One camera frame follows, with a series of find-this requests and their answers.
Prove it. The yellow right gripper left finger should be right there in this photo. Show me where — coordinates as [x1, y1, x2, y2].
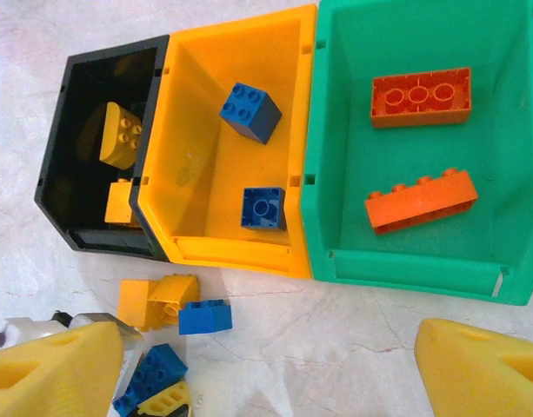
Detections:
[0, 321, 124, 417]

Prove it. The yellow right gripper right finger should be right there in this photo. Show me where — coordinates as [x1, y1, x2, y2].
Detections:
[413, 318, 533, 417]

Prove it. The long blue lego brick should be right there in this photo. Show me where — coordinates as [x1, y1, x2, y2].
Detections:
[112, 342, 190, 417]

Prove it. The yellow lego brick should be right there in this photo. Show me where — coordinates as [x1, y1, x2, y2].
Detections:
[103, 177, 136, 225]
[117, 280, 159, 332]
[146, 273, 202, 332]

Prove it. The long orange lego brick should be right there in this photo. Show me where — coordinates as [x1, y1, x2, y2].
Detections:
[363, 169, 479, 236]
[369, 67, 473, 129]

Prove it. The small blue lego brick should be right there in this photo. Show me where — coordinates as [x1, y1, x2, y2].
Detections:
[177, 299, 233, 336]
[240, 186, 288, 232]

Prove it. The curved yellow lego piece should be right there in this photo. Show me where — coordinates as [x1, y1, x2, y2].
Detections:
[98, 102, 144, 169]

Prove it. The tall blue lego cube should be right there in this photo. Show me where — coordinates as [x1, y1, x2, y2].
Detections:
[219, 82, 283, 145]

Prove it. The black plastic bin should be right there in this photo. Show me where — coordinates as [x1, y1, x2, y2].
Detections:
[33, 34, 171, 263]

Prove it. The green plastic bin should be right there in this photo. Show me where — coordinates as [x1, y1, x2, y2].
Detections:
[298, 0, 533, 308]

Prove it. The yellow plastic bin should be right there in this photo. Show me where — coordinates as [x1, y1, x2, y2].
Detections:
[130, 3, 318, 279]

